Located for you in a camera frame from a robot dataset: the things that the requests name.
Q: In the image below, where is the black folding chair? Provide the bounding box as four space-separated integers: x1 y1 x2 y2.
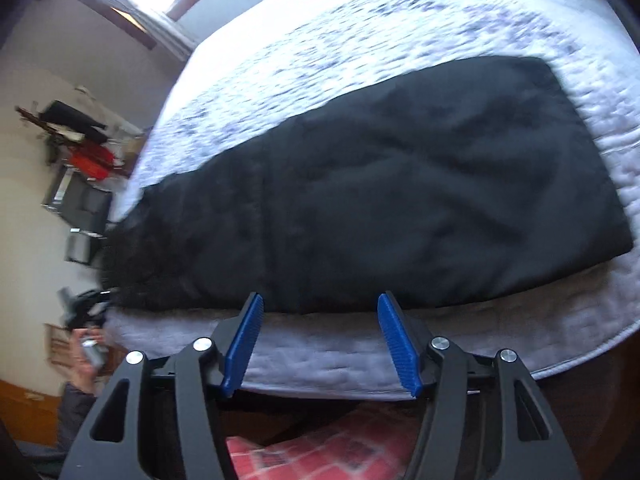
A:
40 165 113 266

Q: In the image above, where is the grey quilted leaf-print bedspread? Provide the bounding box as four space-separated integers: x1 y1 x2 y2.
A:
102 0 640 401

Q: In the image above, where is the person's left forearm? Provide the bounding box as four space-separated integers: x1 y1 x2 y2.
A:
56 381 100 463

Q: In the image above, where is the black hanging garment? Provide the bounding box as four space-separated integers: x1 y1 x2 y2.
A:
40 100 108 143

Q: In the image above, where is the person's red plaid clothing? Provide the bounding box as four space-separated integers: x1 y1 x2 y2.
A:
225 407 426 480

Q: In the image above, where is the black jacket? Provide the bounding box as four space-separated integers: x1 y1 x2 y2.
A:
100 55 633 313

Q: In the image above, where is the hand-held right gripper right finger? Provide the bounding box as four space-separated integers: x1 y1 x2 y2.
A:
376 290 583 480

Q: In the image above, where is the grey curtain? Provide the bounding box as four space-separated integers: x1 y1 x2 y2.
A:
127 7 201 63

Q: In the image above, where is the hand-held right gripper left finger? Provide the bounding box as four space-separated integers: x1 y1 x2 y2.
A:
59 292 265 480

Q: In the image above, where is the person's left hand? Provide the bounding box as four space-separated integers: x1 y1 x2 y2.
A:
64 331 108 387

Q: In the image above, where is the wooden coat rack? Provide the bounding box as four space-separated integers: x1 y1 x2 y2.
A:
15 87 126 181

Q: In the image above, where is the red hanging garment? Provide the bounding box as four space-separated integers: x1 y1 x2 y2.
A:
67 140 123 181

